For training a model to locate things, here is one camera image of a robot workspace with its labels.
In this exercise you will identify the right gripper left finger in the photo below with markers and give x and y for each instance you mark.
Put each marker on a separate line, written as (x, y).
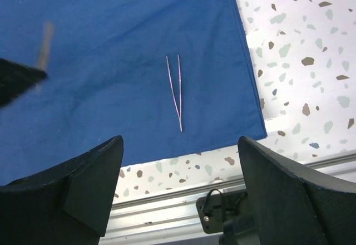
(69, 203)

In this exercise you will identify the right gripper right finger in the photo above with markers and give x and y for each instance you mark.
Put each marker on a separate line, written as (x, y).
(293, 203)

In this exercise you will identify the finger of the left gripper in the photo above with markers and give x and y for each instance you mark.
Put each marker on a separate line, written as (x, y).
(16, 79)

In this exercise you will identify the blue surgical cloth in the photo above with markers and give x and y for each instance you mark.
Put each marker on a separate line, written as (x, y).
(172, 77)

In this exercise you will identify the steel scalpel handle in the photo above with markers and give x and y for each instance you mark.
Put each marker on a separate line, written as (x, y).
(44, 52)

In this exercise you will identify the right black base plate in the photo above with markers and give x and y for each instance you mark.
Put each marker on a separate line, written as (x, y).
(229, 214)

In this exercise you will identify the aluminium front rail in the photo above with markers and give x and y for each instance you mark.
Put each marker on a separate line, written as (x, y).
(162, 218)

